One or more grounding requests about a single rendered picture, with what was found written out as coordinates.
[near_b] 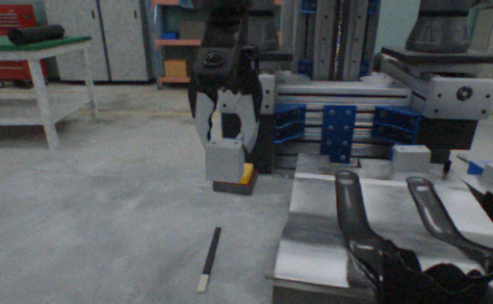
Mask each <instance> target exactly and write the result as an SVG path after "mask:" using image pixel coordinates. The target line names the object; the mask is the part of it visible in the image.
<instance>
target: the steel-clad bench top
mask: <svg viewBox="0 0 493 304"><path fill-rule="evenodd" d="M213 182H214V181H211V180H206V170H197V169H179V168H170V167H161V166H153V165H135V164H118V163H108V162H99V161H91V160H81V159H72V158H55V157H45V158H42V159H40V160H39V161H38V162H36V163H34V164H31V165H29V166H27V167H25V168H22V169H21V170H19V171H18V172H16V173H13V174H12V175H10V176H8V177H7V178H6V179H2V180H1V181H0V304H272V279H266V278H265V273H266V268H269V269H275V264H276V254H277V249H278V246H279V242H280V237H281V235H282V230H283V227H285V225H286V223H287V218H288V214H289V211H290V205H291V200H292V194H293V184H294V179H287V180H286V178H277V177H269V176H260V175H258V179H257V180H256V185H255V187H254V190H253V191H252V194H251V195H244V194H236V193H229V192H220V191H213ZM285 182H286V183H285ZM284 186H285V187H284ZM282 193H283V194H282ZM215 227H221V231H220V235H219V241H218V244H217V248H216V251H215V254H214V261H213V263H212V266H211V269H210V273H209V276H208V283H207V286H206V290H205V292H197V286H198V284H199V281H200V278H201V275H202V272H203V268H204V264H205V262H206V258H207V256H208V250H209V247H210V244H211V241H212V238H213V236H214V230H215Z"/></svg>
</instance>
